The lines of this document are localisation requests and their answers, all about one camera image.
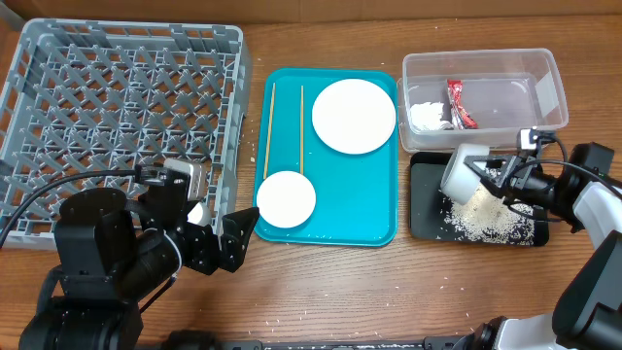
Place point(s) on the teal plastic tray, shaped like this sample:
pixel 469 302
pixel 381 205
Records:
pixel 356 194

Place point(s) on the red snack wrapper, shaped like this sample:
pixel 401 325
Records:
pixel 460 117

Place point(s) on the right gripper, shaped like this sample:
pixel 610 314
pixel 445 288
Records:
pixel 511 174

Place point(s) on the grey bowl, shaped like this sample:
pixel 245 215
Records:
pixel 459 182

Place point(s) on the white tissue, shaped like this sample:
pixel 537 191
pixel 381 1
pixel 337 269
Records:
pixel 428 116

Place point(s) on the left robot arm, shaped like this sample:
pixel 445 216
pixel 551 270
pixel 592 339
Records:
pixel 119 255

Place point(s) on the white cup in rack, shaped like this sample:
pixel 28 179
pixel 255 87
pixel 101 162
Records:
pixel 200 215

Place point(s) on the grey dishwasher rack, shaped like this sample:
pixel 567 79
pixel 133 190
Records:
pixel 85 101

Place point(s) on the clear plastic bin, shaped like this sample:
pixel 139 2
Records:
pixel 504 91

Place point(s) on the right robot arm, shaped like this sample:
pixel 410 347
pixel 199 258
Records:
pixel 577 191

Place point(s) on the white rice pile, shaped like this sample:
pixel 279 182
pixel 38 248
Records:
pixel 485 219

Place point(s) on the black tray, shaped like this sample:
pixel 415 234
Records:
pixel 427 202

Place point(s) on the wooden chopstick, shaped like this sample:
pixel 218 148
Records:
pixel 301 134
pixel 269 132

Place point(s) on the large white plate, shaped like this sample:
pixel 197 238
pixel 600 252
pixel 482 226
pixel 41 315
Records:
pixel 354 116

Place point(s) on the small white bowl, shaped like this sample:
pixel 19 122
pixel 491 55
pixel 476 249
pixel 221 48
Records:
pixel 286 199

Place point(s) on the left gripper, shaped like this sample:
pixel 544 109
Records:
pixel 233 248

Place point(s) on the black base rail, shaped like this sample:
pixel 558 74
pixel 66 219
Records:
pixel 428 343

